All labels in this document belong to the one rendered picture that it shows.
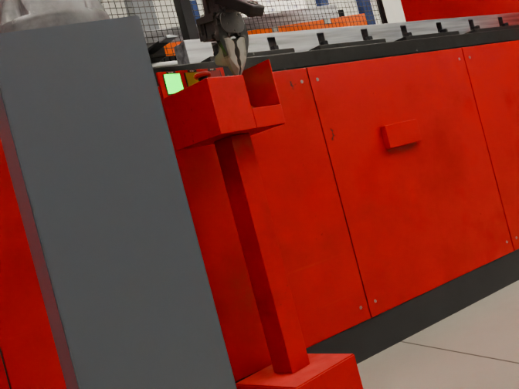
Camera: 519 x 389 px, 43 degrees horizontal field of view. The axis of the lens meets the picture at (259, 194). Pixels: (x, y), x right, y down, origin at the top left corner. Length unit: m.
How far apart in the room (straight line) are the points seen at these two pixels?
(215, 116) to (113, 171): 0.61
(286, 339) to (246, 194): 0.33
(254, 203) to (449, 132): 0.99
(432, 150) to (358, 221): 0.42
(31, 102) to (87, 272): 0.20
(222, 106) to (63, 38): 0.63
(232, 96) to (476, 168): 1.16
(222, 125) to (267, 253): 0.30
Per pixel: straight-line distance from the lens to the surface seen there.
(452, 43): 2.42
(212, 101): 1.39
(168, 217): 0.81
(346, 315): 1.86
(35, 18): 0.86
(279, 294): 1.49
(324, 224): 1.83
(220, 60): 1.55
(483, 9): 3.24
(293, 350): 1.51
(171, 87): 1.53
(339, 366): 1.51
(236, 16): 1.56
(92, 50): 0.83
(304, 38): 2.10
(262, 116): 1.47
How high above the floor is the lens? 0.53
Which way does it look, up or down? level
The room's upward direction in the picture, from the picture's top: 15 degrees counter-clockwise
